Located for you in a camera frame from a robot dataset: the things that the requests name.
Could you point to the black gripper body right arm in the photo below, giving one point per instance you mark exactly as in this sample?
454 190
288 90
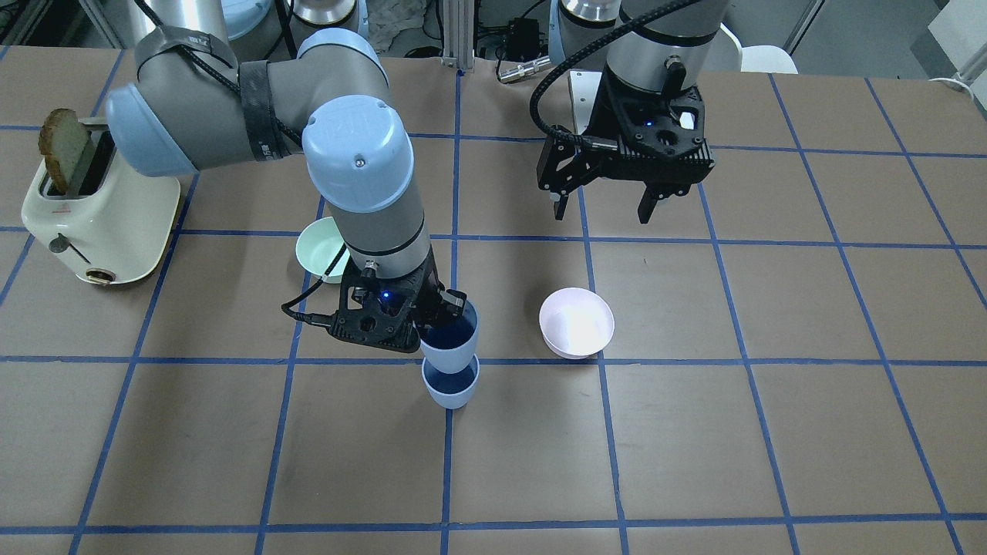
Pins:
429 295

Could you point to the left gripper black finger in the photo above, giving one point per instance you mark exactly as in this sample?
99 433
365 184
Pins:
560 203

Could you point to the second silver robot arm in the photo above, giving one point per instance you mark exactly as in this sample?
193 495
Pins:
657 46

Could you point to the mint green bowl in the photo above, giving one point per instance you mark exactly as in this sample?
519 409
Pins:
317 246

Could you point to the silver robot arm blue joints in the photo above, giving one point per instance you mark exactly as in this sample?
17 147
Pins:
194 107

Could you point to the slice of toast bread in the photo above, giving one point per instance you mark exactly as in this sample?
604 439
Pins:
62 142

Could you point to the black gripper body left arm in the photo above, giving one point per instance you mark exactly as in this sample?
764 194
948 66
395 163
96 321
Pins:
600 117

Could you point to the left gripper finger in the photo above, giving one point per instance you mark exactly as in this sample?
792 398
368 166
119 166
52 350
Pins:
653 195

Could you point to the light blue plastic cup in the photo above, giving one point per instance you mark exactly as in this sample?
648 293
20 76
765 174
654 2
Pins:
450 348

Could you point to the cream white toaster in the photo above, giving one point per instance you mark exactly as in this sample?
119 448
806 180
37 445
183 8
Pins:
115 226

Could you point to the pink bowl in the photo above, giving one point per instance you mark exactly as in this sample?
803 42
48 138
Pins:
576 323

